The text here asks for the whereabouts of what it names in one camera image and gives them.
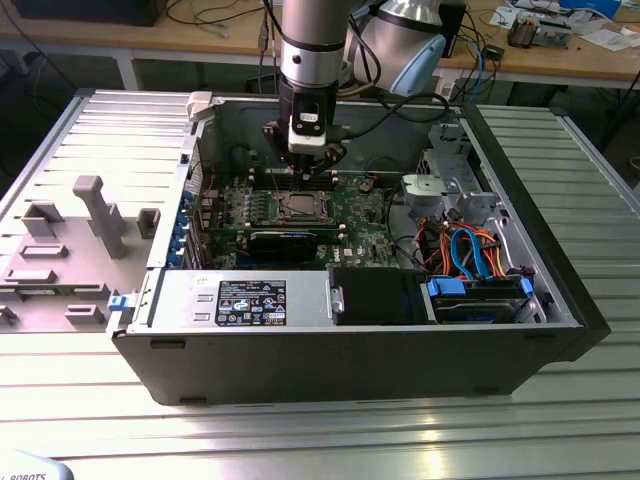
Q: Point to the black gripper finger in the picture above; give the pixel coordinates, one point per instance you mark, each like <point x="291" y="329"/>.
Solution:
<point x="332" y="155"/>
<point x="277" y="142"/>

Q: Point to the metal locking lever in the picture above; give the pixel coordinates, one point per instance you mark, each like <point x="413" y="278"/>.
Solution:
<point x="302" y="214"/>
<point x="274" y="181"/>

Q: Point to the CPU socket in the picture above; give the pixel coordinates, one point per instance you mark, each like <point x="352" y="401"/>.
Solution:
<point x="278" y="213"/>

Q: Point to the white plastic case latch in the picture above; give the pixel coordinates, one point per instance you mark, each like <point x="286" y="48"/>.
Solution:
<point x="200" y="105"/>

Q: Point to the green motherboard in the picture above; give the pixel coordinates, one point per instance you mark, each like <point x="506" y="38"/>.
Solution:
<point x="370" y="235"/>

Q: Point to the black graphics card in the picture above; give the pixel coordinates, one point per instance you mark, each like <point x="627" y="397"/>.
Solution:
<point x="282" y="245"/>

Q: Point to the silver metal drive cage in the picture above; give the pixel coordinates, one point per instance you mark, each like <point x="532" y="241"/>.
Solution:
<point x="435" y="187"/>

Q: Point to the white paper tag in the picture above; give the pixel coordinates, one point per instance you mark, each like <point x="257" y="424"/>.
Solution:
<point x="445" y="89"/>

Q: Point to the wooden workbench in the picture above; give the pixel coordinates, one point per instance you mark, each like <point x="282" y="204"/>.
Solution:
<point x="150" y="42"/>

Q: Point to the silver power supply unit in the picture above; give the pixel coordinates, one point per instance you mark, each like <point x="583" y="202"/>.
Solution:
<point x="190" y="300"/>

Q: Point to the black power adapter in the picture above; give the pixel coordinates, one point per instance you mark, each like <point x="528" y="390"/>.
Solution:
<point x="492" y="52"/>

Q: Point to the hard disk in blue carrier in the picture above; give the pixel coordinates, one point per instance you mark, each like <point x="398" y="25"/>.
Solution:
<point x="470" y="307"/>

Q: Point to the black PC case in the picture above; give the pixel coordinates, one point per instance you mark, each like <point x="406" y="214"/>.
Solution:
<point x="350" y="365"/>

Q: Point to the brown coil device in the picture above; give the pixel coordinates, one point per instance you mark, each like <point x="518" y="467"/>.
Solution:
<point x="522" y="32"/>

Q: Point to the blue plastic case latch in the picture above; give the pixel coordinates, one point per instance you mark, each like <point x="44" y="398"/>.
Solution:
<point x="117" y="303"/>

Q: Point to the black box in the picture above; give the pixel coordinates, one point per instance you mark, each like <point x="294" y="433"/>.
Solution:
<point x="75" y="10"/>

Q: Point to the green RAM stick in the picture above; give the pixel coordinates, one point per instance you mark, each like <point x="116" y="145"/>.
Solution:
<point x="75" y="289"/>

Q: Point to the grey electronic device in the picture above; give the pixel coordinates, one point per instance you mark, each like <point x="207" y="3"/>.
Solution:
<point x="555" y="35"/>

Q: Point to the grey parts rack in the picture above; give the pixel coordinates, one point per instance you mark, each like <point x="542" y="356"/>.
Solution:
<point x="65" y="280"/>

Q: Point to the white paper stack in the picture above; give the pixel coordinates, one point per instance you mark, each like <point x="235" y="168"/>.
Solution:
<point x="607" y="40"/>

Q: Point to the blue cardboard box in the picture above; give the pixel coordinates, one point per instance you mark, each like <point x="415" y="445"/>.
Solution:
<point x="590" y="5"/>

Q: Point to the pale teach pendant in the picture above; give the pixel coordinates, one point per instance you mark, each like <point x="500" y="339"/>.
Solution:
<point x="30" y="467"/>

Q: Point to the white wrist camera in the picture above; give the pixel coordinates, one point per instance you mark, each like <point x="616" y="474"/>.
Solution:
<point x="307" y="142"/>

